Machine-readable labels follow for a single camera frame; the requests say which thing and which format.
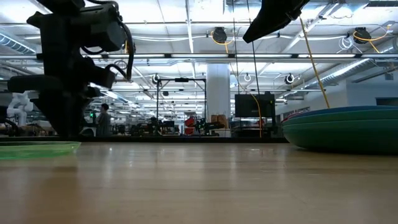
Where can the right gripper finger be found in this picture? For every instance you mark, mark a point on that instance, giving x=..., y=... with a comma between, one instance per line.
x=273, y=18

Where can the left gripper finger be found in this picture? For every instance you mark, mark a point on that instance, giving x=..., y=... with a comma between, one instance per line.
x=76, y=118
x=59, y=118

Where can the green transparent plastic plate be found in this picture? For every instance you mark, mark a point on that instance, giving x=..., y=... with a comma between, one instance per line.
x=34, y=150

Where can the blue plastic plate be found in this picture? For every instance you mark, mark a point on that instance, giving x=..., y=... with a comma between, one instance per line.
x=357, y=109

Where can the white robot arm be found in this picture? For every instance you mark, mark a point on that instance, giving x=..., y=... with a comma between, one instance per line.
x=18, y=107

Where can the person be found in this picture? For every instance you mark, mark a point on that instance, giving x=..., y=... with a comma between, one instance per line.
x=103, y=121

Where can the long ceiling light strip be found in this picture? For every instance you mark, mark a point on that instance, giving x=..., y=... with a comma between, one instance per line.
x=199, y=56

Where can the black monitor on stand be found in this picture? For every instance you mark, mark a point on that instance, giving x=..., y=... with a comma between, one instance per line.
x=248, y=105

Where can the white building column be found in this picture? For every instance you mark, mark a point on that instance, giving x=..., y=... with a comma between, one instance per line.
x=219, y=93

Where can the brown cardboard box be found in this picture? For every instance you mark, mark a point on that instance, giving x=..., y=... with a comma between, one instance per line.
x=219, y=119

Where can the dark green plastic plate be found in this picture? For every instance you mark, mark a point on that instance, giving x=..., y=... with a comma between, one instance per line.
x=342, y=141

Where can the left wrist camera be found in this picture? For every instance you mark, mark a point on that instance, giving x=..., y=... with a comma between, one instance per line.
x=109, y=28

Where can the silver ventilation duct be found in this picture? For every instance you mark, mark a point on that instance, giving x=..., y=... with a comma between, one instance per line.
x=348, y=71

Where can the black gantry frame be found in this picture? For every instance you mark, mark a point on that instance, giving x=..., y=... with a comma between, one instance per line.
x=182, y=80

